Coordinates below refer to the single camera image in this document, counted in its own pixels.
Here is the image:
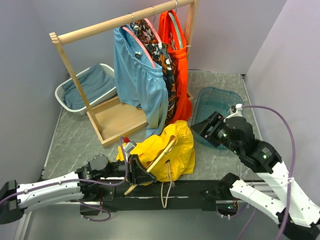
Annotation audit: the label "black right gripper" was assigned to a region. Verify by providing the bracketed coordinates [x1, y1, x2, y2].
[188, 110, 240, 153]

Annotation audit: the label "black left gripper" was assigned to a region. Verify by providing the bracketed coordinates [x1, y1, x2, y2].
[99, 153, 157, 185]

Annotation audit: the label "yellow wooden hanger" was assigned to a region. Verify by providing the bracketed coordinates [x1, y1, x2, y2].
[124, 137, 176, 196]

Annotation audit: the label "yellow shorts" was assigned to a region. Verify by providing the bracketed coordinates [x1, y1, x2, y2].
[131, 120, 196, 182]

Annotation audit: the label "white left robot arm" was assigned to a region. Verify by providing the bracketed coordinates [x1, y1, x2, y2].
[0, 154, 157, 225]

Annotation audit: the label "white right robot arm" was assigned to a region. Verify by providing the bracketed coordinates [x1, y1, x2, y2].
[191, 111, 320, 240]

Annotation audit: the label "light blue shorts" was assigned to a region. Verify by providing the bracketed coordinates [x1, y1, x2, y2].
[113, 27, 169, 138]

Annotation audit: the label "floral patterned shorts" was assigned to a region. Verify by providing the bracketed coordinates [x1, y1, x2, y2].
[130, 18, 177, 124]

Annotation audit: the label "orange shorts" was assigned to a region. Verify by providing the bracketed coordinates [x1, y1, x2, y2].
[158, 10, 193, 124]

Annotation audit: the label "grey green hanger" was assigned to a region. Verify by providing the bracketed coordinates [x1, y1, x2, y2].
[168, 0, 184, 50]

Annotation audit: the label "pink hanger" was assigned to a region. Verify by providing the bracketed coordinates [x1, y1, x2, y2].
[122, 18, 163, 68]

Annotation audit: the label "teal plastic tray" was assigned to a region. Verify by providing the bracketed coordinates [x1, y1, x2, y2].
[190, 86, 245, 151]

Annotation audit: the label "wooden clothes rack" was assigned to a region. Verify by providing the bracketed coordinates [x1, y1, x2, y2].
[49, 0, 199, 147]

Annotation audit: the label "blue cloth in basket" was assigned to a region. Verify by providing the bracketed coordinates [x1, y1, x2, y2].
[56, 63, 117, 115]

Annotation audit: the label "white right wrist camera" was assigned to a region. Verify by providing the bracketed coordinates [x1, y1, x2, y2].
[224, 103, 243, 120]

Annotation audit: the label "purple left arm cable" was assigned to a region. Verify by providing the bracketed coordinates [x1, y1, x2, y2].
[0, 135, 131, 222]

